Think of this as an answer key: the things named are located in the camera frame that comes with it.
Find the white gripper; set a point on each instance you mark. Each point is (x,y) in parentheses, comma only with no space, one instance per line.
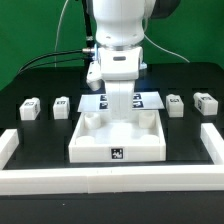
(110,65)

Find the white square tabletop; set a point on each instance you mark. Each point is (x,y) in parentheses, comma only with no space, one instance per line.
(98,138)

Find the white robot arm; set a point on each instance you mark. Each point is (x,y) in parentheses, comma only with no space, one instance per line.
(119,34)

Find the paper sheet with markers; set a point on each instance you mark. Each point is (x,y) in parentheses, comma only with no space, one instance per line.
(141,100)

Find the black pole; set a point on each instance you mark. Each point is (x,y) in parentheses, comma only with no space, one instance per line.
(88,29)

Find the white U-shaped fence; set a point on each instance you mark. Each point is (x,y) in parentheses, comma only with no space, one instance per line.
(115,179)

